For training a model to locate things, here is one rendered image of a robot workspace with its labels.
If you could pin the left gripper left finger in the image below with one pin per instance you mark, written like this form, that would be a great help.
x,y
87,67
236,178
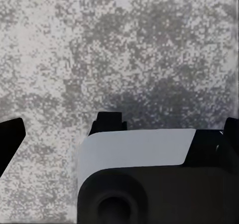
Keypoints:
x,y
12,133

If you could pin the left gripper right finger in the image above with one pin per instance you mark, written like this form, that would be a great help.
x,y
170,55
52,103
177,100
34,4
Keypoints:
x,y
231,133

